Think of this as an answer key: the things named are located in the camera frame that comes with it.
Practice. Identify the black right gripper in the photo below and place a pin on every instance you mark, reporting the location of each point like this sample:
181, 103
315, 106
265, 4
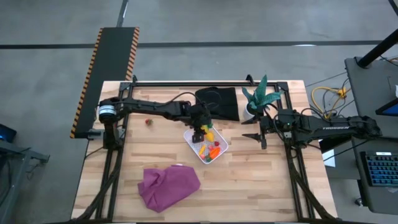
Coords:
280, 123

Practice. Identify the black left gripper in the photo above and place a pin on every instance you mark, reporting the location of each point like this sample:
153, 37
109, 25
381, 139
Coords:
199, 116

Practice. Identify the yellow toy banana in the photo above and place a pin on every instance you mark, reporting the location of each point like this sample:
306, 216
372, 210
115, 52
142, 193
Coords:
202, 150

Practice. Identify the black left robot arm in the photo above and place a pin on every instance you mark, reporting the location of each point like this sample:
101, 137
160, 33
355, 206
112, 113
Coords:
149, 107

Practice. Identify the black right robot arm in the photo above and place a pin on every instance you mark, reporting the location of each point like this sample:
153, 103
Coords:
335, 127

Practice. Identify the pink toy produce piece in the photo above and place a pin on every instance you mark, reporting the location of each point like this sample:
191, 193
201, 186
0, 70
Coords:
211, 147

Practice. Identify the white perforated plastic basket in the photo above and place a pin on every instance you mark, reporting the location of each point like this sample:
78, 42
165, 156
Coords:
195, 147

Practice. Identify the yellow toy lemon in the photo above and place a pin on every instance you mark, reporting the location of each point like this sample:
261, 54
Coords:
210, 137

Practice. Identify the white plant pot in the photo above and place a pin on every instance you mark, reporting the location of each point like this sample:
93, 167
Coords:
247, 113

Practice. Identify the red toy strawberry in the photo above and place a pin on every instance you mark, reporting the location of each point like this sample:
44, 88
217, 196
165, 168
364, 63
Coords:
216, 143
149, 122

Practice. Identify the orange toy carrot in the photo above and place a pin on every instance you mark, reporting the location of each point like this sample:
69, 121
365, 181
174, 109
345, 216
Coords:
215, 152

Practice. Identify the green artificial plant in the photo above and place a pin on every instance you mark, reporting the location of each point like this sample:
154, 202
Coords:
260, 96

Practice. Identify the black cloth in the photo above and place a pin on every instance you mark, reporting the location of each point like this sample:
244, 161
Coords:
227, 102

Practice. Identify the magenta cloth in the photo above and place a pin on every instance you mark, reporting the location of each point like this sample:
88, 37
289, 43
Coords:
168, 186

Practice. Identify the white paper sheet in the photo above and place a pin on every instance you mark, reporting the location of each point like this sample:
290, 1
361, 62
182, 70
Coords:
329, 160

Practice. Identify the black hazard-striped floor mat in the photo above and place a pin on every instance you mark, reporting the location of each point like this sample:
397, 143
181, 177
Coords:
109, 62

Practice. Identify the grey desk top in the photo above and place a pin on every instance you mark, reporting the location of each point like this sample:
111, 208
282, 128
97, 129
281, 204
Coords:
370, 93

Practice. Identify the blue-lit black keyboard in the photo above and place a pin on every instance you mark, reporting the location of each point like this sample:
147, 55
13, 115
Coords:
382, 169

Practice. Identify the blue screen tablet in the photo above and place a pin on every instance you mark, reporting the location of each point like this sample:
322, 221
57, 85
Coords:
390, 109

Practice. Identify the black diagonal pole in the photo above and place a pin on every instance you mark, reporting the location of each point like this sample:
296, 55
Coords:
376, 49

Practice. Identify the grey keyboard desk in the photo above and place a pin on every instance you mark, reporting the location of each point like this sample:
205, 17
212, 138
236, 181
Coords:
382, 199

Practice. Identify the grey metal stand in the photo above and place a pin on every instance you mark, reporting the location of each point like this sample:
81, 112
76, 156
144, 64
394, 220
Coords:
18, 155

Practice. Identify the blue-lit black device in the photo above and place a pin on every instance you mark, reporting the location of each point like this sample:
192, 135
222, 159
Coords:
6, 133

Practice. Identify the black aluminium table frame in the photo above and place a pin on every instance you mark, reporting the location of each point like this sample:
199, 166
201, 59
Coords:
199, 83

